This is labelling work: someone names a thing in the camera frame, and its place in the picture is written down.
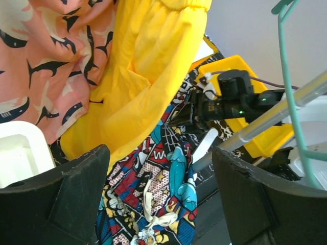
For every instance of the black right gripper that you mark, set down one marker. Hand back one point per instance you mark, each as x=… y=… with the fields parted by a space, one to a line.
x=202 y=107

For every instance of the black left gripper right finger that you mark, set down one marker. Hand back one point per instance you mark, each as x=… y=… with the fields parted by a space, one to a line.
x=262 y=208

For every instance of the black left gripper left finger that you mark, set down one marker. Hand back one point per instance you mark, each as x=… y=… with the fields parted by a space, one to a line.
x=58 y=206

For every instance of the yellow shorts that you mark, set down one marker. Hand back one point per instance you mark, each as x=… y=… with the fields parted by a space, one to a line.
x=154 y=45

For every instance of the comic print shorts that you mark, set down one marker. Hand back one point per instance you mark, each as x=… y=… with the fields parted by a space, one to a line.
x=150 y=196

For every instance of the teal plastic hanger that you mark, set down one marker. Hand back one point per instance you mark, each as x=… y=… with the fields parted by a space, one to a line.
x=283 y=9

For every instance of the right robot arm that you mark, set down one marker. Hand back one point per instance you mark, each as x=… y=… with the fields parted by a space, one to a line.
x=260 y=110

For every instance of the pink patterned shorts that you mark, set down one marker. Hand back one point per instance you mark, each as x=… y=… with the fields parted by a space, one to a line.
x=53 y=54

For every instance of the yellow plastic tray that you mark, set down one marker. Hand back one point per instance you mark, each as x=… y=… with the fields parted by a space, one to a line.
x=266 y=143

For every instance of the white foam box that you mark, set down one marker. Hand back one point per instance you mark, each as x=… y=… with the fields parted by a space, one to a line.
x=24 y=152

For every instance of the silver clothes rack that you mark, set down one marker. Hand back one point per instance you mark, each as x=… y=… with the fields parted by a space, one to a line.
x=311 y=100

